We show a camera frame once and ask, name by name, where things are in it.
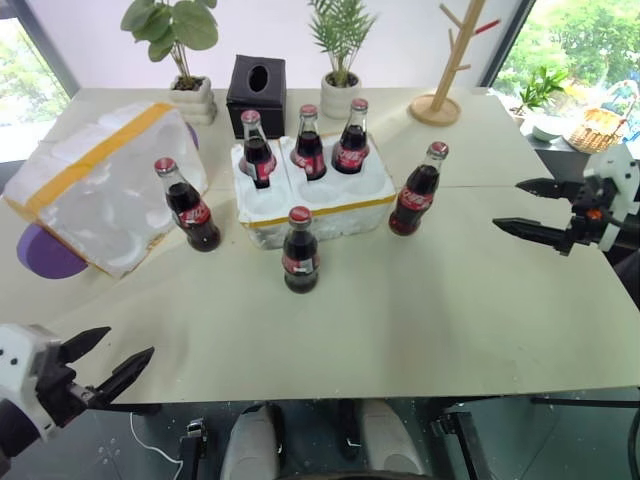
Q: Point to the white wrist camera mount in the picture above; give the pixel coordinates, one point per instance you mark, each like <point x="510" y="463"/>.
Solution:
<point x="17" y="360"/>
<point x="622" y="170"/>

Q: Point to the black window frame post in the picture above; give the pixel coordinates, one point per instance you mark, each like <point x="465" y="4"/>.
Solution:
<point x="507" y="40"/>
<point x="50" y="45"/>

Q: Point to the pale ceramic bowl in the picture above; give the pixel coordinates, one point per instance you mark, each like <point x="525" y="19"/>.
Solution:
<point x="546" y="134"/>

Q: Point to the black tissue box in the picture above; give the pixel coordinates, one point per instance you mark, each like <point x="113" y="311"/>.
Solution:
<point x="255" y="107"/>

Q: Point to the black metal table frame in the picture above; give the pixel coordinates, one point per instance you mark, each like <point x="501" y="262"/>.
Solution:
<point x="575" y="401"/>

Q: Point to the broad-leaf plant in white pot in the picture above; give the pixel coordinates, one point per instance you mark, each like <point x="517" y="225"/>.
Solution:
<point x="192" y="100"/>

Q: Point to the small green background plant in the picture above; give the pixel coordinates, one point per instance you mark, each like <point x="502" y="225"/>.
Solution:
<point x="537" y="92"/>

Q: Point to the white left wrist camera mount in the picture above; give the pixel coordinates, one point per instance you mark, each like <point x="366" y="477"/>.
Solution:
<point x="17" y="360"/>

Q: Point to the purple round support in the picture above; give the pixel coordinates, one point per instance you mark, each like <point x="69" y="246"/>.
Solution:
<point x="47" y="255"/>

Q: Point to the palm plant in white pot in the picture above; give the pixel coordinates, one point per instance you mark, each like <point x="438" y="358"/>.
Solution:
<point x="340" y="95"/>

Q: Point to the wooden coat rack stand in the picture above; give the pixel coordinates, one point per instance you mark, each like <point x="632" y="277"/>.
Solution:
<point x="435" y="107"/>

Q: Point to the wicker basket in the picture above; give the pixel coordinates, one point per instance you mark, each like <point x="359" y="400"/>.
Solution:
<point x="595" y="132"/>

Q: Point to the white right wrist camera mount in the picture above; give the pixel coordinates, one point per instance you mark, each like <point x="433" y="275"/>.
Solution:
<point x="622" y="170"/>

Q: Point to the glass cola bottle red cap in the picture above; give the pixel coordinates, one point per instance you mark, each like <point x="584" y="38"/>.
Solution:
<point x="310" y="147"/>
<point x="300" y="255"/>
<point x="257" y="155"/>
<point x="415" y="197"/>
<point x="351" y="147"/>
<point x="192" y="215"/>

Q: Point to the white rounded shell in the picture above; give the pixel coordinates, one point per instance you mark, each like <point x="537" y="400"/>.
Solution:
<point x="250" y="445"/>
<point x="392" y="440"/>

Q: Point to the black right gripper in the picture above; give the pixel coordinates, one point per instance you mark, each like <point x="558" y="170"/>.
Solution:
<point x="595" y="210"/>

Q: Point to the dark side table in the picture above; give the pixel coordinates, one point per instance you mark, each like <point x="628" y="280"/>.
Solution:
<point x="560" y="162"/>

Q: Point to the white foam lid yellow tape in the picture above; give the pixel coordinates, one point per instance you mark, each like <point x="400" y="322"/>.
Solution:
<point x="100" y="190"/>

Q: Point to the white foam bottle tray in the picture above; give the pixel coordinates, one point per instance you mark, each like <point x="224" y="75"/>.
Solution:
<point x="320" y="210"/>

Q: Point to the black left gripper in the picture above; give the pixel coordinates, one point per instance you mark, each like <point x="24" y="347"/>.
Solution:
<point x="57" y="390"/>

